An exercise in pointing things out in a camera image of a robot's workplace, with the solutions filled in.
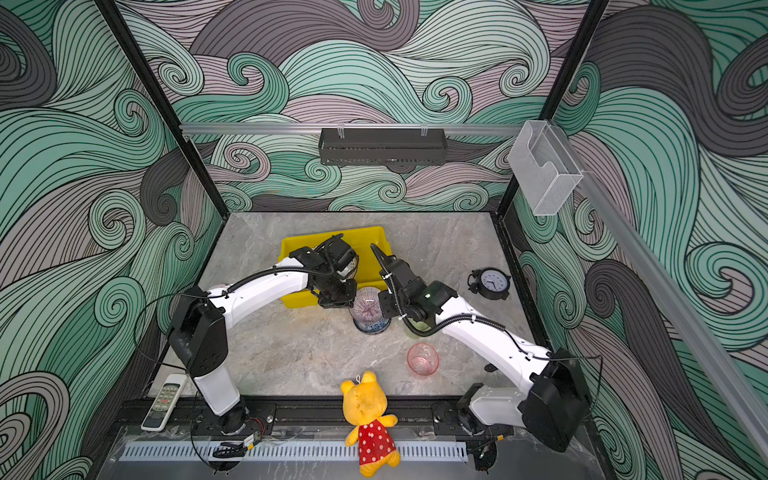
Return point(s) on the clear acrylic wall holder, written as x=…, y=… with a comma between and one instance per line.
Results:
x=544, y=164

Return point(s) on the yellow plastic bin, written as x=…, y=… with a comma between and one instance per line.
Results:
x=372, y=237

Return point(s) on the pink plastic cup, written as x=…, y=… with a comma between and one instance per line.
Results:
x=423, y=359

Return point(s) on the purple striped bowl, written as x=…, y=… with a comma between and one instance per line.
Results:
x=366, y=306

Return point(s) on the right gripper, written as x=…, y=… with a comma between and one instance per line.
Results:
x=385, y=298

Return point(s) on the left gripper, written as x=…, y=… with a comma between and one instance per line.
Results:
x=347, y=301

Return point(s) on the black alarm clock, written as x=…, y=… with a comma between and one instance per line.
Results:
x=490, y=283

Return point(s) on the blue floral bowl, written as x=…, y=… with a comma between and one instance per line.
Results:
x=372, y=328

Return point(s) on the green plastic cup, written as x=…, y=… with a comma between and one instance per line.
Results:
x=414, y=329

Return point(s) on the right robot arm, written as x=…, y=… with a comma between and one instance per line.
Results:
x=550, y=397

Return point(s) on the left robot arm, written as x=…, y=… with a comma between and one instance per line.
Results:
x=200, y=324

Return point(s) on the white remote control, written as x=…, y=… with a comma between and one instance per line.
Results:
x=165, y=401

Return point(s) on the black wall shelf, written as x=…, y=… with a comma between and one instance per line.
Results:
x=363, y=146

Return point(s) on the yellow plush bear red dress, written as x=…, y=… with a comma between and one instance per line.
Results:
x=364, y=407

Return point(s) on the white slotted cable duct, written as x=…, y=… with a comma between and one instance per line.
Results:
x=300, y=451

